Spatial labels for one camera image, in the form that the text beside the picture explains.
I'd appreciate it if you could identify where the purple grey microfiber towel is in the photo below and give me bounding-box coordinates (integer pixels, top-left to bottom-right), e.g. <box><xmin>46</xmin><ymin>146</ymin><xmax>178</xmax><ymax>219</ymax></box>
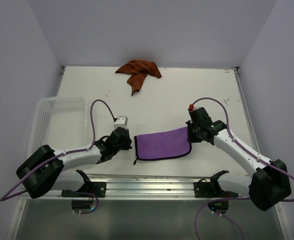
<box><xmin>133</xmin><ymin>127</ymin><xmax>192</xmax><ymax>165</ymax></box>

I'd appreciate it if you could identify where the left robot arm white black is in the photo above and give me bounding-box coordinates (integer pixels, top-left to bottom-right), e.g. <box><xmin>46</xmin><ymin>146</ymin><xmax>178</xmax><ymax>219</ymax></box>
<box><xmin>16</xmin><ymin>127</ymin><xmax>132</xmax><ymax>199</ymax></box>

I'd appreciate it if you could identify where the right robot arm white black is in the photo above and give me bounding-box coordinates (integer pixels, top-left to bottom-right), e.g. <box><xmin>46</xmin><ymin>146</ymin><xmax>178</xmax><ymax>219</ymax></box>
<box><xmin>186</xmin><ymin>105</ymin><xmax>292</xmax><ymax>211</ymax></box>

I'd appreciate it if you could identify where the white perforated plastic basket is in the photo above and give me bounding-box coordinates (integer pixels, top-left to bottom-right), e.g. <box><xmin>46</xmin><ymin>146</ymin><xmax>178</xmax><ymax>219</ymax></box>
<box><xmin>27</xmin><ymin>97</ymin><xmax>88</xmax><ymax>157</ymax></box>

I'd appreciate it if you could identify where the rust orange towel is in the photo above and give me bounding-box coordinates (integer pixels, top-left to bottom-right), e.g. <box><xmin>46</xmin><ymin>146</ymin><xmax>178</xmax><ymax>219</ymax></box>
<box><xmin>115</xmin><ymin>59</ymin><xmax>162</xmax><ymax>96</ymax></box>

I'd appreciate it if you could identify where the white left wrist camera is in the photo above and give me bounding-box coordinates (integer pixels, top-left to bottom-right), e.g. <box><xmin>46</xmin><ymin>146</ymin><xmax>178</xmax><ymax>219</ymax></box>
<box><xmin>113</xmin><ymin>116</ymin><xmax>128</xmax><ymax>129</ymax></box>

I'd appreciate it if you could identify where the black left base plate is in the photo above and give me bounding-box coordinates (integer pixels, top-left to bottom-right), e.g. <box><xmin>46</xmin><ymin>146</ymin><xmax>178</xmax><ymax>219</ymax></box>
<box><xmin>61</xmin><ymin>181</ymin><xmax>107</xmax><ymax>198</ymax></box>

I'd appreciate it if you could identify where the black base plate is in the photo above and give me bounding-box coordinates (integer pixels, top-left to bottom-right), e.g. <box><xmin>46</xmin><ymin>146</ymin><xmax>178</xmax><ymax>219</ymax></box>
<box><xmin>61</xmin><ymin>181</ymin><xmax>107</xmax><ymax>198</ymax></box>
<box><xmin>193</xmin><ymin>178</ymin><xmax>239</xmax><ymax>198</ymax></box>

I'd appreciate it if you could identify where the aluminium mounting rail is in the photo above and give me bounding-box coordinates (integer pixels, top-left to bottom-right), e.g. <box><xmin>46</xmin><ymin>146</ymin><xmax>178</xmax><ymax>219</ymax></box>
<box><xmin>18</xmin><ymin>174</ymin><xmax>280</xmax><ymax>201</ymax></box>

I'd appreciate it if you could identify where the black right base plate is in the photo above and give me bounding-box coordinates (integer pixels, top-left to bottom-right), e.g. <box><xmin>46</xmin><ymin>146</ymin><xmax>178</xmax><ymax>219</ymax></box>
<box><xmin>193</xmin><ymin>178</ymin><xmax>239</xmax><ymax>198</ymax></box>

